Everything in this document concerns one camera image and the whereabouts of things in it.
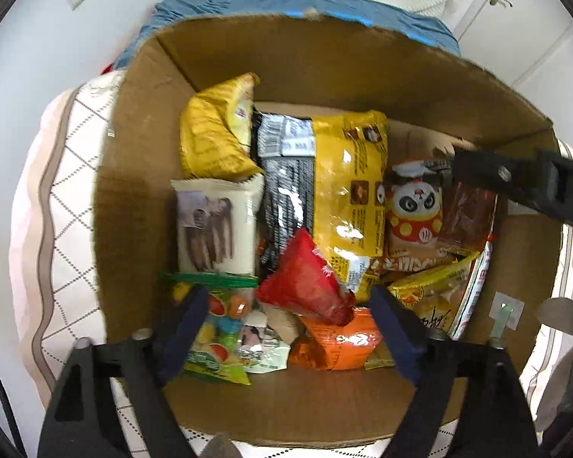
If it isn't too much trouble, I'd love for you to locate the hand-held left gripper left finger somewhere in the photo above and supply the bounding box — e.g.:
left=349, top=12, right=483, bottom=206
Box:
left=38, top=286, right=211, bottom=458

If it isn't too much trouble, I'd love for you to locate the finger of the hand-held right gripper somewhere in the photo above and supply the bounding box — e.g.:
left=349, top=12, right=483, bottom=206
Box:
left=451, top=149, right=541, bottom=207

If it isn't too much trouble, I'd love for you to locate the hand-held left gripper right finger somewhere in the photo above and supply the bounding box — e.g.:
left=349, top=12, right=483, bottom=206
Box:
left=370, top=286, right=538, bottom=458

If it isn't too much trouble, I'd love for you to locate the fruit candy packet green top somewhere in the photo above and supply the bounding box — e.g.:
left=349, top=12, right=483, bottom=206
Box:
left=159, top=271, right=259, bottom=385

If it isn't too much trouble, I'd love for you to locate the dark red snack packet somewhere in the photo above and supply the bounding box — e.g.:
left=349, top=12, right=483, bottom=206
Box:
left=438, top=179, right=500, bottom=257

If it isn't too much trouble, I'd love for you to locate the orange foil snack packet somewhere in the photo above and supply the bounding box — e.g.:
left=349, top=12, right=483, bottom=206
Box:
left=289, top=308, right=384, bottom=372

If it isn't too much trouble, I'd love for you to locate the small white snack packet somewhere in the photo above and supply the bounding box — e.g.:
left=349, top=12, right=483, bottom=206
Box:
left=241, top=324, right=291, bottom=374

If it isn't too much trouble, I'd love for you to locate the brown cardboard box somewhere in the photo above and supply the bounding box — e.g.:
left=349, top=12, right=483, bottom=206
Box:
left=91, top=12, right=567, bottom=450

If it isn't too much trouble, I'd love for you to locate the person's right hand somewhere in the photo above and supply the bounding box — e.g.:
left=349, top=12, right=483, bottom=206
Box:
left=537, top=247, right=573, bottom=440

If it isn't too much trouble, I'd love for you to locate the small yellow green packet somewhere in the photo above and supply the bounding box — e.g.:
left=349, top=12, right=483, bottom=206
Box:
left=364, top=342, right=395, bottom=371

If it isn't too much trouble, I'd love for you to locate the yellow printed snack packet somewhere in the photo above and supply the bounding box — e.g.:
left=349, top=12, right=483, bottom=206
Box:
left=387, top=249, right=481, bottom=339

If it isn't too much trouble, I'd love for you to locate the orange panda snack packet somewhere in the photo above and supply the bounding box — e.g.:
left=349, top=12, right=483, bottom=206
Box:
left=381, top=157, right=459, bottom=274

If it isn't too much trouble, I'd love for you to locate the beige snack packet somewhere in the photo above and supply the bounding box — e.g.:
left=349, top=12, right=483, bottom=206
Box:
left=260, top=302, right=307, bottom=345

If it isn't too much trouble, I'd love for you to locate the white and red snack packet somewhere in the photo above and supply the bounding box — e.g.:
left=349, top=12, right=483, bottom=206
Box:
left=451, top=236, right=495, bottom=340

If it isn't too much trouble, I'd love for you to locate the white chocolate stick packet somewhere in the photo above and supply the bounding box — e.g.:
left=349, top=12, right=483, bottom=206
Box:
left=170, top=174, right=265, bottom=278

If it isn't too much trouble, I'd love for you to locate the red foil snack packet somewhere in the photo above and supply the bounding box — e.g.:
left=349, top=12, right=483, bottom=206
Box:
left=256, top=227, right=357, bottom=326

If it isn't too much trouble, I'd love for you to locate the yellow and black noodle packet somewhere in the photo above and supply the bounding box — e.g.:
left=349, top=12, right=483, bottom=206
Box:
left=253, top=110, right=390, bottom=299

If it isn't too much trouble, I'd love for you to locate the white cabinet door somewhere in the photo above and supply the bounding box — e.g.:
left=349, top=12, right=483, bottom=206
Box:
left=451, top=0, right=573, bottom=102

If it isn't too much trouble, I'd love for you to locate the plain yellow snack packet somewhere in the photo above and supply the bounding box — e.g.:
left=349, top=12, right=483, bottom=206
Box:
left=179, top=73, right=266, bottom=183

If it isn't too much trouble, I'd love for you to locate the blue cloth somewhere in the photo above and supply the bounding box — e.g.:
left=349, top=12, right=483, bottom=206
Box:
left=112, top=0, right=461, bottom=70

